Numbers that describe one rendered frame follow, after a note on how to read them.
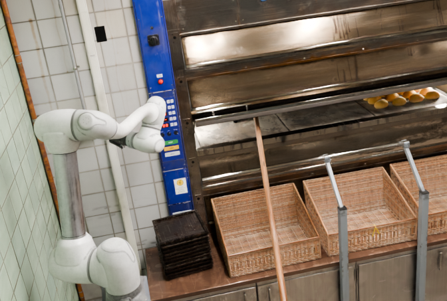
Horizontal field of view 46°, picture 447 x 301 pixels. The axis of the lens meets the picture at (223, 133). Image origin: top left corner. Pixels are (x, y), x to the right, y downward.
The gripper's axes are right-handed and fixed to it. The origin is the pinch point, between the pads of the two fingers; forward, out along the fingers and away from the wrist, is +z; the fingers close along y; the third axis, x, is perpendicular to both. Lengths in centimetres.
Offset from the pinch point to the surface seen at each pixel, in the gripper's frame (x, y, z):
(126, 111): 23.0, -4.6, 4.6
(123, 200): 13, 51, 12
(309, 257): 52, 86, -94
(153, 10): 38, -60, -15
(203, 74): 57, -19, -29
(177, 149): 39.3, 23.4, -16.0
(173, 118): 39.7, 3.6, -16.4
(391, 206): 120, 83, -119
